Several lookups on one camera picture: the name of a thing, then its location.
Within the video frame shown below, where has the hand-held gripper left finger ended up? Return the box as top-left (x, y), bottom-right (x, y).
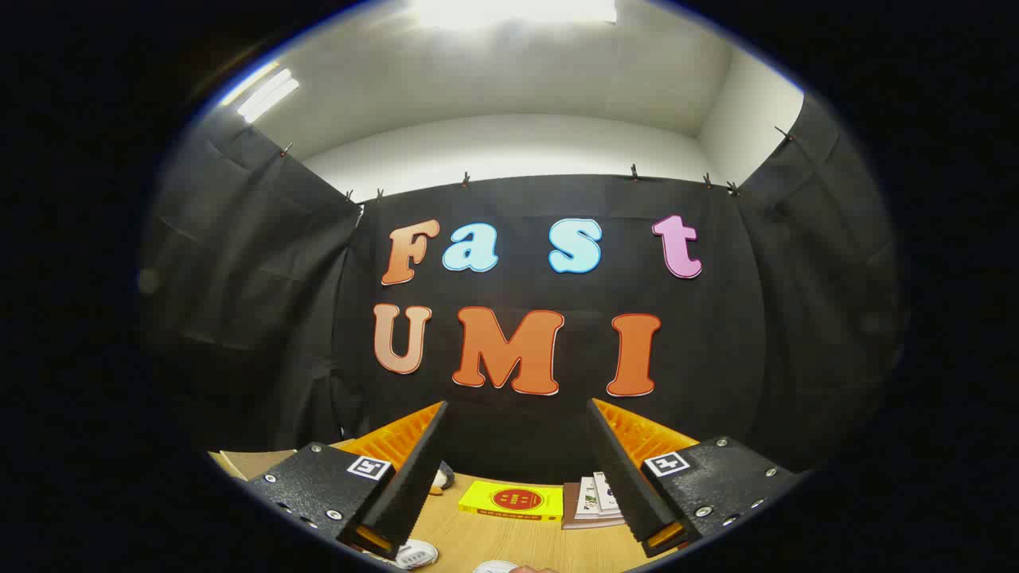
top-left (243, 400), bottom-right (449, 560)

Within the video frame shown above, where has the white book with floral cover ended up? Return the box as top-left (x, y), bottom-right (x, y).
top-left (592, 471), bottom-right (623, 512)

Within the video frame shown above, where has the yellow book with red circle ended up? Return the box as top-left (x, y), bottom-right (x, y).
top-left (458, 480), bottom-right (564, 523)

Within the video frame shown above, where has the bright ceiling light panel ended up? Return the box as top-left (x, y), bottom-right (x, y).
top-left (410, 0), bottom-right (618, 30)

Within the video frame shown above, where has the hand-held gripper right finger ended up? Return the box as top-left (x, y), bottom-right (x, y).
top-left (587, 398), bottom-right (801, 559)

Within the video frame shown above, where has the brown book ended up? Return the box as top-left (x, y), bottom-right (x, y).
top-left (561, 481), bottom-right (630, 531)

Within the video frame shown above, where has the white illustrated book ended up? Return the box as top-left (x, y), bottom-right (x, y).
top-left (575, 476), bottom-right (610, 520)

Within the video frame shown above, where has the black backdrop cloth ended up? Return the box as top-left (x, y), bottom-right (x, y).
top-left (137, 94), bottom-right (906, 488)

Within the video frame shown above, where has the beige fabric storage box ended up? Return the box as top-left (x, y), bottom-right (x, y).
top-left (209, 448), bottom-right (299, 482)

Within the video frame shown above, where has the row of cloth clips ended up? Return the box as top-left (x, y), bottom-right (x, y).
top-left (279, 126), bottom-right (797, 200)

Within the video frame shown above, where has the ceiling tube light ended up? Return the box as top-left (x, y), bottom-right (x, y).
top-left (236, 68), bottom-right (301, 125)

